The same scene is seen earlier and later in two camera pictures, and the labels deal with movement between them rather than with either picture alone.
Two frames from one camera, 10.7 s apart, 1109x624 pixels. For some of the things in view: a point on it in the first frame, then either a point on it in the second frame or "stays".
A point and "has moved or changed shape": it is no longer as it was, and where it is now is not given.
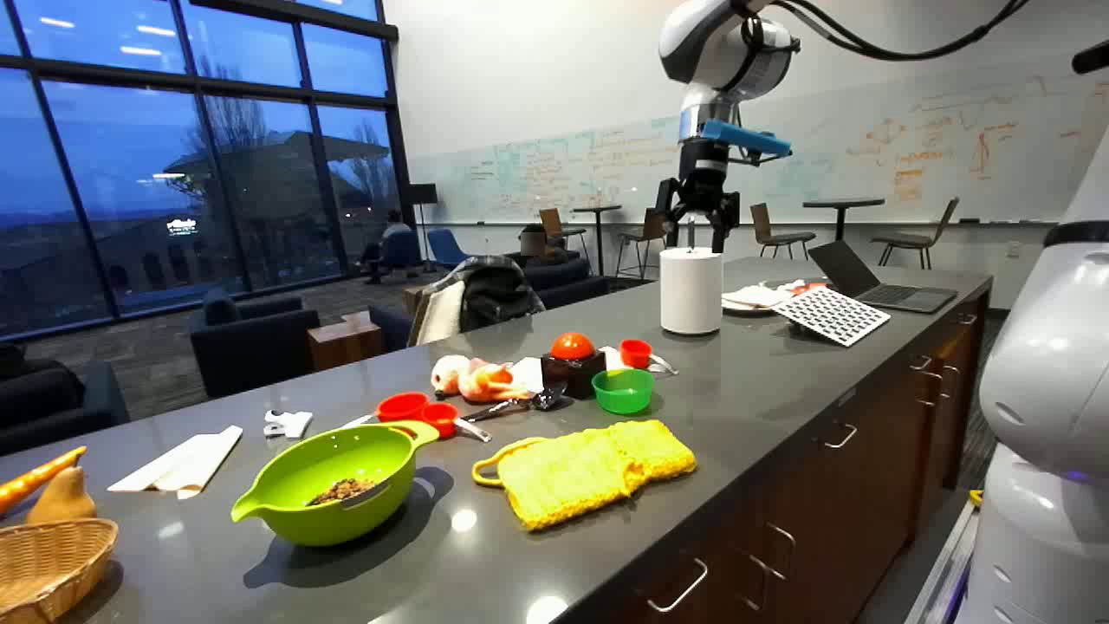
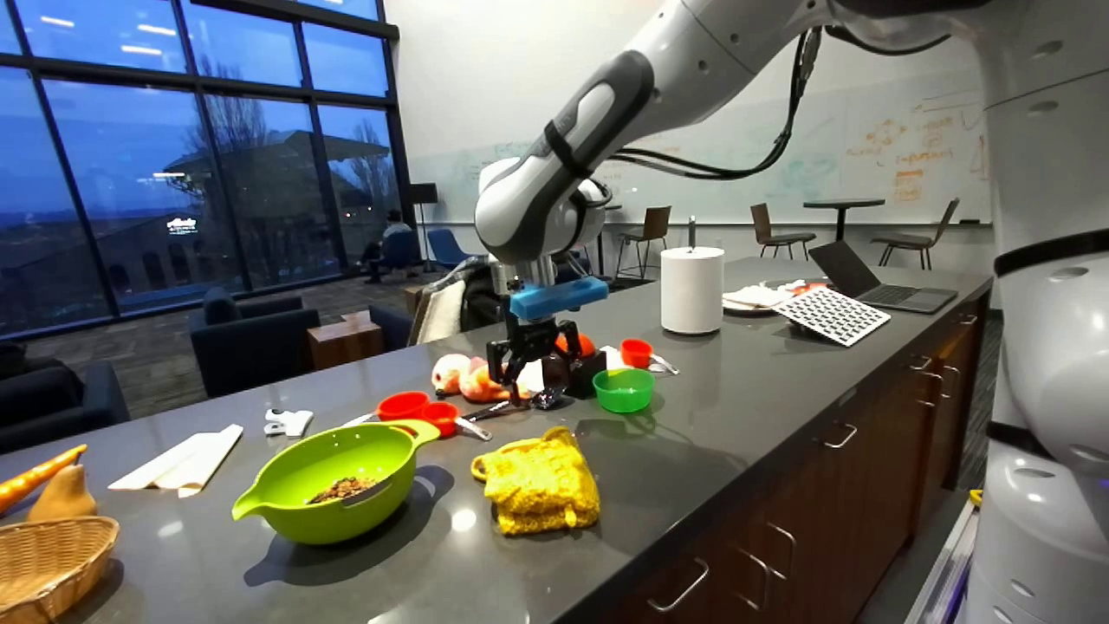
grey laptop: x=850 y=276 stays
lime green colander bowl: x=337 y=488 stays
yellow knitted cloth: x=573 y=473 has moved or changed shape
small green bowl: x=626 y=388 stays
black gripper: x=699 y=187 -> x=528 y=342
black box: x=573 y=377 stays
